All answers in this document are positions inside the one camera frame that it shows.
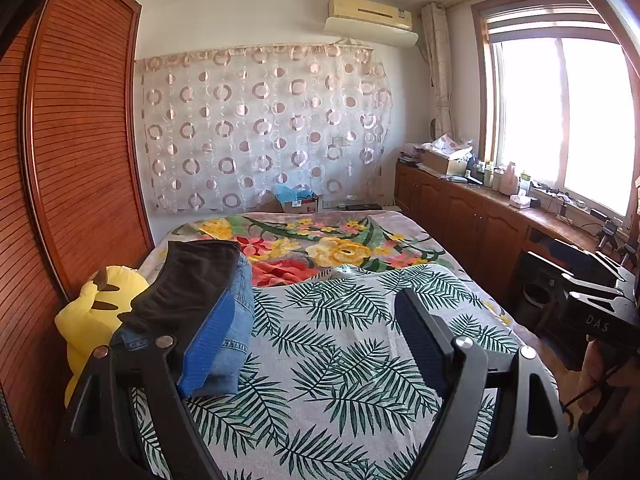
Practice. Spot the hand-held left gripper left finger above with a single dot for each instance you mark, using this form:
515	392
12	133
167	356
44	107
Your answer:
210	345

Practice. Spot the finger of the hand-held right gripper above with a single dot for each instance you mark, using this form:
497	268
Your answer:
555	262
595	290

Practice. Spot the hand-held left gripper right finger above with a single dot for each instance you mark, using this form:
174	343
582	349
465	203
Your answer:
420	340

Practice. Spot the blue jeans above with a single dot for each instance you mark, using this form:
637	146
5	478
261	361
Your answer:
237	330

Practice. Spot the black pants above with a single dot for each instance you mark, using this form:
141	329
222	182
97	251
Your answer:
185	280

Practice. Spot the person's right hand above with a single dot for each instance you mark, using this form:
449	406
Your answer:
597	375

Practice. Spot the dark trash bin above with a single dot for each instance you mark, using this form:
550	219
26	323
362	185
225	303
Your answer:
536	310

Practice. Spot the small tripod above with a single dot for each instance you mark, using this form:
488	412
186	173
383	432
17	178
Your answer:
609	235

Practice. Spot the white tissue box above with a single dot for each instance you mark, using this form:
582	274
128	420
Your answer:
520	201

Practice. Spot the wooden low cabinet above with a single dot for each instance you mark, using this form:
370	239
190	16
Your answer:
465	230

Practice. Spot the bed with leaf-print sheet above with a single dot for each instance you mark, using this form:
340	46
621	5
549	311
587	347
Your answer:
325	360

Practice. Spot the yellow plush toy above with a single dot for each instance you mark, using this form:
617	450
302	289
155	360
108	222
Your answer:
85	320

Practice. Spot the floral blanket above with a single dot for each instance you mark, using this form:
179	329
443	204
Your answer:
300	240

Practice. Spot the black power strip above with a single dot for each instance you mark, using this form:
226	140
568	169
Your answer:
362	206

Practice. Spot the beige box on cabinet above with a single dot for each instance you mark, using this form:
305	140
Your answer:
442	164

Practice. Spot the window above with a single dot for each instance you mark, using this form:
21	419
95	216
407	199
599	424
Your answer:
560	110

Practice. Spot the floral printed cloth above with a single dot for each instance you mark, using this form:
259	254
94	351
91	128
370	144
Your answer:
450	144

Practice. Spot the cardboard box with blue cloth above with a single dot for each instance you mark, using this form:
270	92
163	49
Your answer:
300	202

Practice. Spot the beige window curtain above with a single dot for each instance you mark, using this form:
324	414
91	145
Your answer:
440	70

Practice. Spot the sheer circle pattern curtain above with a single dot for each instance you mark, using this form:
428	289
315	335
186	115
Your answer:
260	125

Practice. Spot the wooden slatted wardrobe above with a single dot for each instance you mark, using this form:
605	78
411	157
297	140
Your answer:
75	135

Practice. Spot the wall air conditioner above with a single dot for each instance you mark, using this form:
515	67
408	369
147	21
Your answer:
370	17

